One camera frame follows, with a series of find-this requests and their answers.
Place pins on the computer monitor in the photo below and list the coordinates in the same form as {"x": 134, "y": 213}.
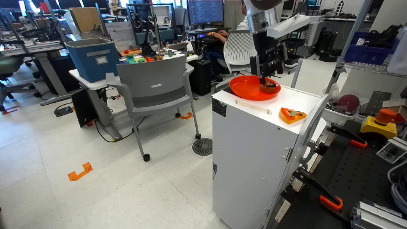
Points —
{"x": 205, "y": 11}

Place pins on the white toy kitchen cabinet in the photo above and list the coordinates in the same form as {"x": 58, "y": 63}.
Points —
{"x": 255, "y": 152}

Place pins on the toy pizza slice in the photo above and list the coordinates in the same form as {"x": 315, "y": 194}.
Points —
{"x": 292, "y": 115}

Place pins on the orange black clamp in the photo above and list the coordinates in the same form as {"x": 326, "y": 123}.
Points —
{"x": 353, "y": 137}
{"x": 325, "y": 196}

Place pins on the orange plastic plate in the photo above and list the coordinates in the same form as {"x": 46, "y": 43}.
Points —
{"x": 247, "y": 86}

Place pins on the black perforated board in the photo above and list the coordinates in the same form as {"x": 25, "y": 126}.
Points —
{"x": 352, "y": 173}

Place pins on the yellow emergency stop box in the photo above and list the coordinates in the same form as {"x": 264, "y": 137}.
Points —
{"x": 382, "y": 123}

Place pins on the orange floor marker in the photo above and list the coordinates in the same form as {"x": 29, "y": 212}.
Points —
{"x": 77, "y": 175}

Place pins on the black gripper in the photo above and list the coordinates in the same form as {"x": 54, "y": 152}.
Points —
{"x": 268, "y": 59}

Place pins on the blue storage bin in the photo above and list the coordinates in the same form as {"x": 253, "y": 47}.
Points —
{"x": 94, "y": 58}

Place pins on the white mesh chair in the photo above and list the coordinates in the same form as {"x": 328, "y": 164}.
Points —
{"x": 239, "y": 51}

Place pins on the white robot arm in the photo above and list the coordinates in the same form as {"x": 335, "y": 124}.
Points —
{"x": 268, "y": 29}

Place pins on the grey plastic chair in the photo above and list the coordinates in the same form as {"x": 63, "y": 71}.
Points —
{"x": 155, "y": 86}

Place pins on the chocolate glazed toy donut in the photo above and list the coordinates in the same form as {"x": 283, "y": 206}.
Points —
{"x": 269, "y": 87}

